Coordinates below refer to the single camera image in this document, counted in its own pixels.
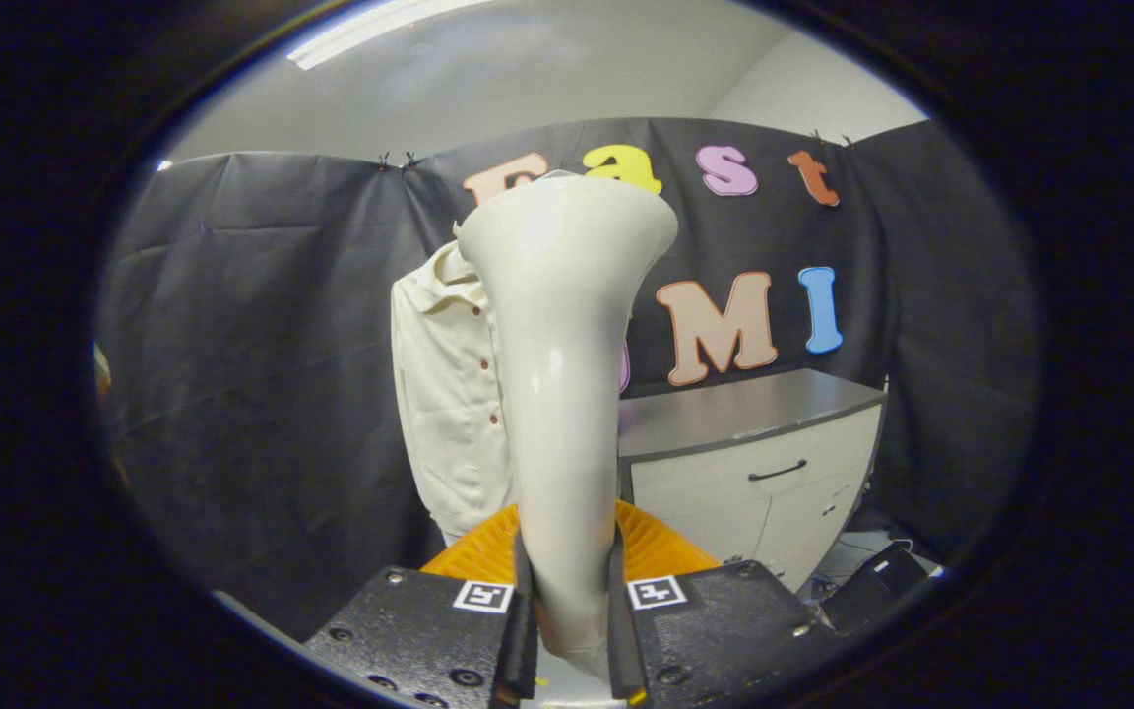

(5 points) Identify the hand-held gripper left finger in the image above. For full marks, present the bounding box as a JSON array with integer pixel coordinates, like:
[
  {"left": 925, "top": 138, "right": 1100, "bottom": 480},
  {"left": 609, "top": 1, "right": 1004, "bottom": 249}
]
[{"left": 303, "top": 502, "right": 538, "bottom": 709}]

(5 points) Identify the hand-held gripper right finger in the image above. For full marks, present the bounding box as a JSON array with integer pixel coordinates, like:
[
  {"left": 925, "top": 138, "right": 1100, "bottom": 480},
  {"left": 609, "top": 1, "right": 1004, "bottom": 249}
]
[{"left": 606, "top": 499, "right": 839, "bottom": 705}]

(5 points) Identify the cream button-up shirt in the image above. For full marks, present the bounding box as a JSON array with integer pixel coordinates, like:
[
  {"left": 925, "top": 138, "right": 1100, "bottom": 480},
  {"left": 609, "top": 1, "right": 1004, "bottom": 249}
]
[{"left": 390, "top": 239, "right": 519, "bottom": 548}]

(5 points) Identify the white garment steamer head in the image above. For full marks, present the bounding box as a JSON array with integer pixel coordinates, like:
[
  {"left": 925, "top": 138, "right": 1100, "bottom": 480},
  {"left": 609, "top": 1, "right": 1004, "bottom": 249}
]
[{"left": 456, "top": 175, "right": 679, "bottom": 680}]

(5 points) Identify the black box device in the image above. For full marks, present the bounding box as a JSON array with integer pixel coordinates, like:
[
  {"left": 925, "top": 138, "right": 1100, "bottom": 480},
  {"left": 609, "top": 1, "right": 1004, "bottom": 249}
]
[{"left": 823, "top": 544, "right": 932, "bottom": 636}]

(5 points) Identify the grey-topped white cabinet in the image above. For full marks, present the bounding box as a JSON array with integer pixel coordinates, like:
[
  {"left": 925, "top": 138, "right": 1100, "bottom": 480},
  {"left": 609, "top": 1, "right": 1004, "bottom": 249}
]
[{"left": 616, "top": 368, "right": 888, "bottom": 594}]

